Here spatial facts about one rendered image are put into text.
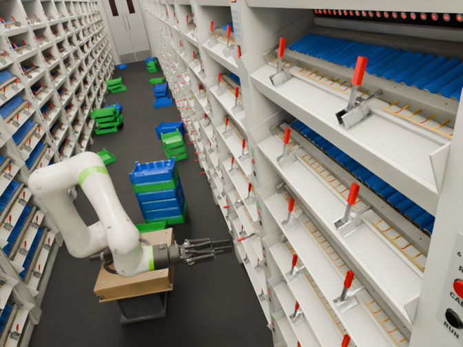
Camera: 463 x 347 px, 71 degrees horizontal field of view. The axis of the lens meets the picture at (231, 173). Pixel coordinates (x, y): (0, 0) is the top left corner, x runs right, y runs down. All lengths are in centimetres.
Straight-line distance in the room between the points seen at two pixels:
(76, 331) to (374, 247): 185
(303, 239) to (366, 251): 32
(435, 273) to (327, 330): 55
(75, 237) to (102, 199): 41
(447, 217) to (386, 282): 19
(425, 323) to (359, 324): 26
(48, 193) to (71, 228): 24
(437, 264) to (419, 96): 19
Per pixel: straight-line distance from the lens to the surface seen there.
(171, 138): 373
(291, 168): 78
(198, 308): 199
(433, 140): 42
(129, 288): 174
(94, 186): 132
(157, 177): 239
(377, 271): 54
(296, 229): 89
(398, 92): 48
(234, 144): 139
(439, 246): 39
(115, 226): 117
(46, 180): 143
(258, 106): 90
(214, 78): 157
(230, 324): 188
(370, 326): 71
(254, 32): 86
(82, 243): 168
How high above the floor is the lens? 152
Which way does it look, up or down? 29 degrees down
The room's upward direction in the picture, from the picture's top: 9 degrees counter-clockwise
